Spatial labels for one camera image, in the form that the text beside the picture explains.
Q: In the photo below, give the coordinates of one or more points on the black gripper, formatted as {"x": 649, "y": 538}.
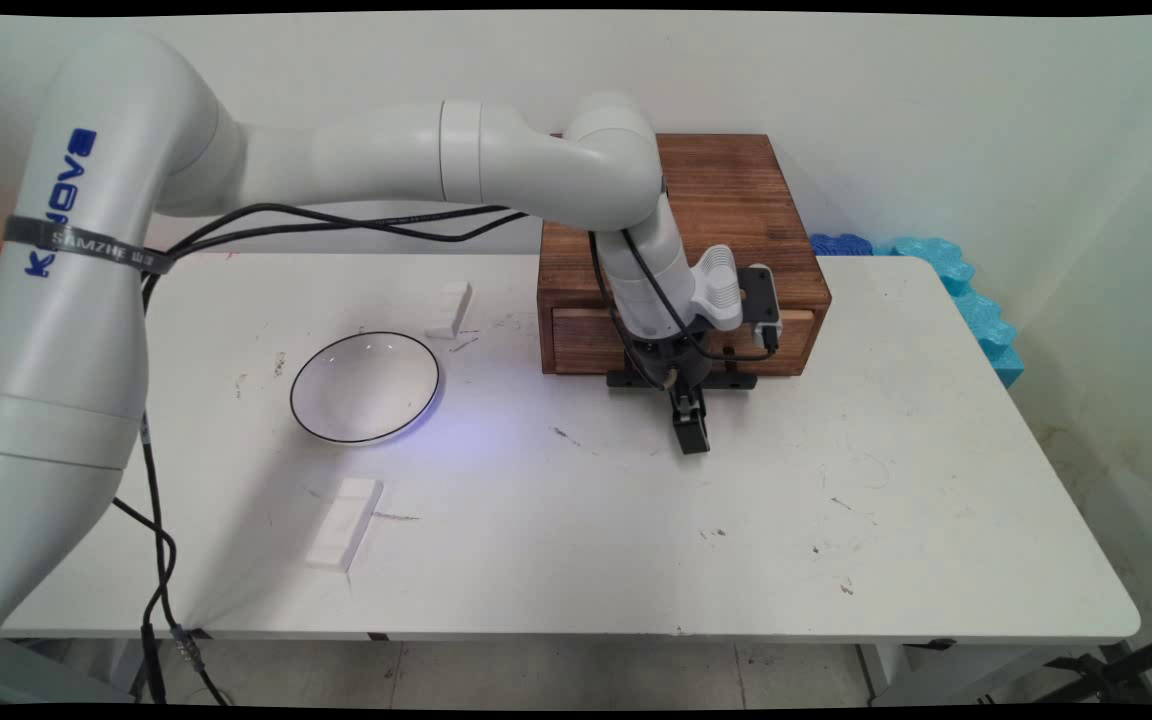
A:
{"x": 661, "y": 360}

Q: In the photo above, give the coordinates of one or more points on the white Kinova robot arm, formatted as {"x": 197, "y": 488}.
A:
{"x": 86, "y": 350}

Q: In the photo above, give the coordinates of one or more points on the dark blue foam piece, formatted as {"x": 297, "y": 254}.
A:
{"x": 841, "y": 245}

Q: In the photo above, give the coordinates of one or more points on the brown wooden drawer cabinet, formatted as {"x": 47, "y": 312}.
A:
{"x": 736, "y": 190}

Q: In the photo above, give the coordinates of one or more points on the small white foam block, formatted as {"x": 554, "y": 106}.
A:
{"x": 454, "y": 310}

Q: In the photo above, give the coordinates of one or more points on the cyan foam piece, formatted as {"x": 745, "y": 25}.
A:
{"x": 976, "y": 310}

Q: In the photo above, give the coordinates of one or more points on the white bowl with black rim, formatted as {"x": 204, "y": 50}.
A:
{"x": 366, "y": 390}

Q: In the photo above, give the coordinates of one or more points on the long white foam block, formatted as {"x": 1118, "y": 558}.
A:
{"x": 346, "y": 525}

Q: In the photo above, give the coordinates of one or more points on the black metal stand leg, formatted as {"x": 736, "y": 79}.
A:
{"x": 1136, "y": 660}

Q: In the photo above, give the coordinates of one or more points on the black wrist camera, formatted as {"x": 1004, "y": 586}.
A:
{"x": 760, "y": 300}

